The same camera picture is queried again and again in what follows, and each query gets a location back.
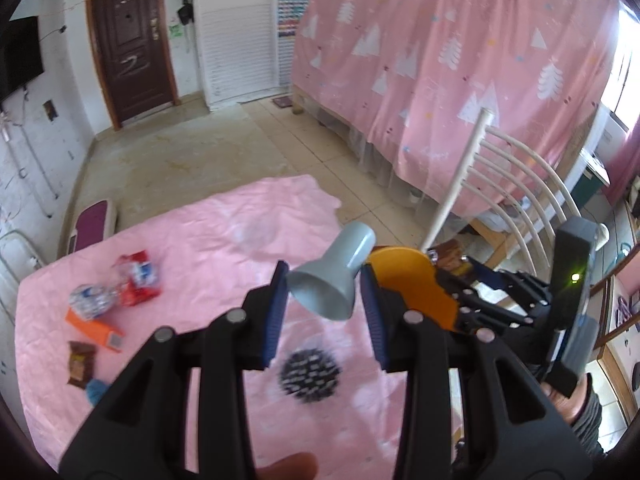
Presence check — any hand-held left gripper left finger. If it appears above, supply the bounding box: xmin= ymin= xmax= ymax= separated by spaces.
xmin=59 ymin=260 xmax=291 ymax=480

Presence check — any person's left hand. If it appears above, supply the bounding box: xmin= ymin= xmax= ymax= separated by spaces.
xmin=255 ymin=452 xmax=318 ymax=480

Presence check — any purple floor scale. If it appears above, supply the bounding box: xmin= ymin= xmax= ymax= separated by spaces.
xmin=67 ymin=199 xmax=118 ymax=256

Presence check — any blue sock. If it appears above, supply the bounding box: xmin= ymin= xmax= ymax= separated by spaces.
xmin=85 ymin=379 xmax=112 ymax=406

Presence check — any person's right forearm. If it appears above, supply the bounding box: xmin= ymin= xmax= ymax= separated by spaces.
xmin=570 ymin=390 xmax=608 ymax=461

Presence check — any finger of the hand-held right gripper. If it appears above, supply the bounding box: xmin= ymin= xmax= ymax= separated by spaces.
xmin=435 ymin=267 xmax=548 ymax=333
xmin=462 ymin=254 xmax=553 ymax=306

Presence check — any pink tree print curtain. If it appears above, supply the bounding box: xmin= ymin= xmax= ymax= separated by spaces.
xmin=290 ymin=0 xmax=626 ymax=221

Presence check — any white louvered wardrobe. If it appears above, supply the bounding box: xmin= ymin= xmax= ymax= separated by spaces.
xmin=192 ymin=0 xmax=313 ymax=111

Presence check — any white metal chair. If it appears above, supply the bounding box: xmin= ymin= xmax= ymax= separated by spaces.
xmin=419 ymin=109 xmax=591 ymax=281

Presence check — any person's right hand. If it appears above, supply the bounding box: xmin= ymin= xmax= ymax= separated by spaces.
xmin=542 ymin=375 xmax=593 ymax=423

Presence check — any brown door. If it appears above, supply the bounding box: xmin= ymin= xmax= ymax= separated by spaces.
xmin=84 ymin=0 xmax=180 ymax=131

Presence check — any white folding frame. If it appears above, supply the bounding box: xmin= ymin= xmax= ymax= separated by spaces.
xmin=0 ymin=230 xmax=48 ymax=286

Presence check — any silver foil wrapper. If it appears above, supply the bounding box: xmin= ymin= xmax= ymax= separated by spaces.
xmin=68 ymin=280 xmax=121 ymax=320

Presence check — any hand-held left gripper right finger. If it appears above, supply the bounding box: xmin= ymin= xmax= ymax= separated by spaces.
xmin=360 ymin=264 xmax=605 ymax=480

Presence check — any orange plastic disc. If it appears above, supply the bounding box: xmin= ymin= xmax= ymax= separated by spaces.
xmin=367 ymin=246 xmax=460 ymax=333

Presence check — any black wall television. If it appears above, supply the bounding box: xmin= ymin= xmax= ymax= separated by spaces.
xmin=0 ymin=16 xmax=45 ymax=103

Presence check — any orange box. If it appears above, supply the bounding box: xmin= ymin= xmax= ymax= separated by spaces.
xmin=65 ymin=308 xmax=124 ymax=352

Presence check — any red snack packet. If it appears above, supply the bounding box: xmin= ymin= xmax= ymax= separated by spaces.
xmin=111 ymin=250 xmax=165 ymax=307

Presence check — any grey funnel-shaped cup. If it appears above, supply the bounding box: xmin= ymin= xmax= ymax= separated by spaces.
xmin=287 ymin=221 xmax=377 ymax=322

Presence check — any brown snack packet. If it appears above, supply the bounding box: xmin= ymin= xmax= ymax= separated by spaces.
xmin=67 ymin=341 xmax=97 ymax=390

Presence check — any colourful grid poster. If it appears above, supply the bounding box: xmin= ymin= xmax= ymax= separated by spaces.
xmin=275 ymin=0 xmax=313 ymax=38

